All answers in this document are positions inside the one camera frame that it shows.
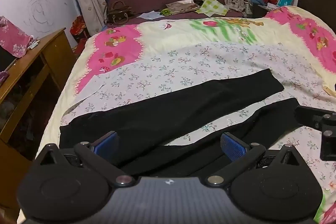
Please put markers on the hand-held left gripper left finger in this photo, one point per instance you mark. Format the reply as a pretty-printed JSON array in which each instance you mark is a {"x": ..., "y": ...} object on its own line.
[{"x": 106, "y": 144}]

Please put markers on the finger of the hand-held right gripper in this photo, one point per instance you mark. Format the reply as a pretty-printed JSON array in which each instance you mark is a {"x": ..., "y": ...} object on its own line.
[{"x": 312, "y": 116}]

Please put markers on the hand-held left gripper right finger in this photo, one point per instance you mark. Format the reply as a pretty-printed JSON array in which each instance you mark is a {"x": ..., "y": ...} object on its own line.
[{"x": 232, "y": 147}]

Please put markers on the black pants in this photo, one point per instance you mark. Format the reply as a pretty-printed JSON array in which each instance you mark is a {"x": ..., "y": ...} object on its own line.
[{"x": 157, "y": 108}]

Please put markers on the white floral bed sheet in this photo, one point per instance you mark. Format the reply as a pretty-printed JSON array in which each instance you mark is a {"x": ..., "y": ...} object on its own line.
[{"x": 183, "y": 69}]

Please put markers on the wooden cabinet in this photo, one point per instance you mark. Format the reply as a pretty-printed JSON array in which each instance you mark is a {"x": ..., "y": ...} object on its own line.
[{"x": 52, "y": 43}]

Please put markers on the red bag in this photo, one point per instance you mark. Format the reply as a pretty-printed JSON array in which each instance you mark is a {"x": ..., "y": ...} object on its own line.
[{"x": 78, "y": 27}]

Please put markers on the purple cloth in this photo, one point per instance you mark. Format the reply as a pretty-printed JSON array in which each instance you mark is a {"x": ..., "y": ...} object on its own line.
[{"x": 3, "y": 77}]

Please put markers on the small white item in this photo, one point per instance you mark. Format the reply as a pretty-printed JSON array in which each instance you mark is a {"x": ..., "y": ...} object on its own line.
[{"x": 32, "y": 44}]

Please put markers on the cartoon printed blanket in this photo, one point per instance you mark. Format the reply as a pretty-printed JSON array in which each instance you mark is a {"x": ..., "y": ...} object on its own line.
[{"x": 168, "y": 32}]

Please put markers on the brown handbag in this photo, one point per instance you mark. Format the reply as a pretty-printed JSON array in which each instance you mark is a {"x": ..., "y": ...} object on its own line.
[{"x": 118, "y": 16}]

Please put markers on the white paper sheet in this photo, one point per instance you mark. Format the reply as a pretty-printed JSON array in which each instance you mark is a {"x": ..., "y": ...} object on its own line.
[{"x": 149, "y": 14}]

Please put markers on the green checked cloth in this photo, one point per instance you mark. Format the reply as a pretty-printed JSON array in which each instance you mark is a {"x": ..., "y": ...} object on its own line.
[{"x": 212, "y": 6}]

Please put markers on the pink floral cloth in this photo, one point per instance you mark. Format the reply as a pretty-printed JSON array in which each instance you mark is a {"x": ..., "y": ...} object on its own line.
[{"x": 13, "y": 35}]

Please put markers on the small green item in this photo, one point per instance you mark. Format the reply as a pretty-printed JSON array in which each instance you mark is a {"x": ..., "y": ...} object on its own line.
[{"x": 165, "y": 12}]

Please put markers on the flat printed paper package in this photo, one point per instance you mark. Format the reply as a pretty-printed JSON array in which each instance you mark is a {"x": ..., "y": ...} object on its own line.
[{"x": 183, "y": 6}]

